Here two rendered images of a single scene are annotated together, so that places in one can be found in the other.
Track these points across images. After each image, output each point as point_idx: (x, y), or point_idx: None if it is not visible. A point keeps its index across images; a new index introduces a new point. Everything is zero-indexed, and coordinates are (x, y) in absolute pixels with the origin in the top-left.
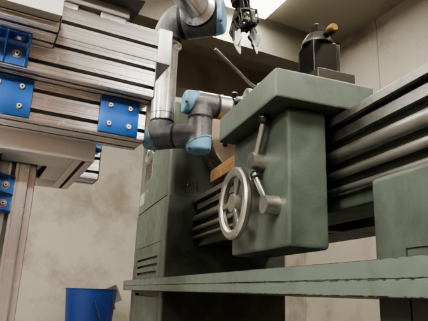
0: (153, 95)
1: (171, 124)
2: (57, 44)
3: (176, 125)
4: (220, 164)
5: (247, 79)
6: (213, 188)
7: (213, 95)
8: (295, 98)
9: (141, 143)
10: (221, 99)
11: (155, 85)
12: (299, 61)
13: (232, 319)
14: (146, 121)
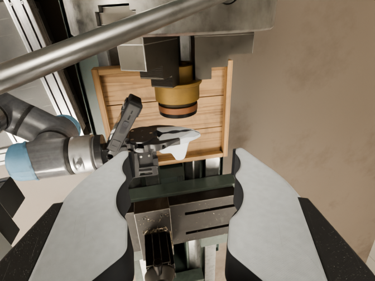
0: (18, 231)
1: (8, 129)
2: None
3: (20, 137)
4: (99, 105)
5: (207, 8)
6: (99, 64)
7: (62, 175)
8: None
9: (21, 192)
10: (78, 158)
11: (15, 237)
12: (146, 257)
13: None
14: (18, 208)
